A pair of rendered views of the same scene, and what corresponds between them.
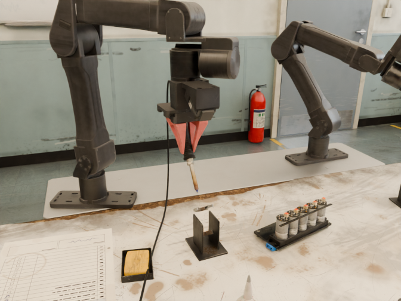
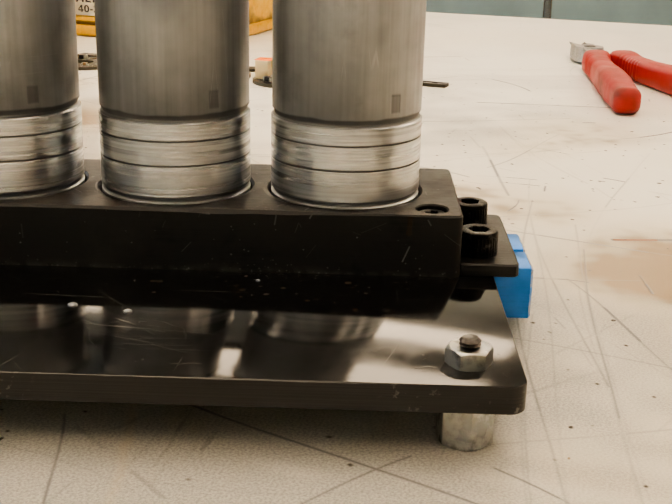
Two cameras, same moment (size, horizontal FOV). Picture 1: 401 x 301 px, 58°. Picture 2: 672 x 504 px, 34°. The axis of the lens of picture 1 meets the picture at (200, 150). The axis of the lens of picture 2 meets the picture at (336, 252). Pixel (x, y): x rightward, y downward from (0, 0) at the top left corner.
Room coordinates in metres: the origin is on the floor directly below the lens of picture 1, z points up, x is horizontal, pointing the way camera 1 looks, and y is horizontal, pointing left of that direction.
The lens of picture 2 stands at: (0.75, -0.06, 0.82)
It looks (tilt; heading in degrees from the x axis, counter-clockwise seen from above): 19 degrees down; 215
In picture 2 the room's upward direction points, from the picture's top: 1 degrees clockwise
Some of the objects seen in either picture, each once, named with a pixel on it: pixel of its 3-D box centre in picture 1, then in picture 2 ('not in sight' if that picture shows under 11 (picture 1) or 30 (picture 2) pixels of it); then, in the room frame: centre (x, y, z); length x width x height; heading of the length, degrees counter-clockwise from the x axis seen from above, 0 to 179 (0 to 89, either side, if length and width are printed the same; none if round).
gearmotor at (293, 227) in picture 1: (292, 224); (174, 83); (0.62, -0.18, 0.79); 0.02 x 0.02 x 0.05
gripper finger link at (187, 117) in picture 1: (185, 130); not in sight; (0.69, 0.03, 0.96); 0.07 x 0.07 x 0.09; 23
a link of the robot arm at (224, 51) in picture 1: (206, 43); not in sight; (0.68, -0.01, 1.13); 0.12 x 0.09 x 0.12; 67
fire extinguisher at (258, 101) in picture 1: (257, 113); not in sight; (3.36, -0.55, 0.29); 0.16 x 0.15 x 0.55; 109
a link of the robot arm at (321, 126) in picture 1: (323, 126); not in sight; (1.07, -0.38, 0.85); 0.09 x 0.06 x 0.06; 138
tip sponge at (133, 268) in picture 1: (136, 263); not in sight; (0.54, 0.11, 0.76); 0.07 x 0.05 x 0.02; 10
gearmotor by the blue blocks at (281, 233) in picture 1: (281, 228); (347, 88); (0.61, -0.16, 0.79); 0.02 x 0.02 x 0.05
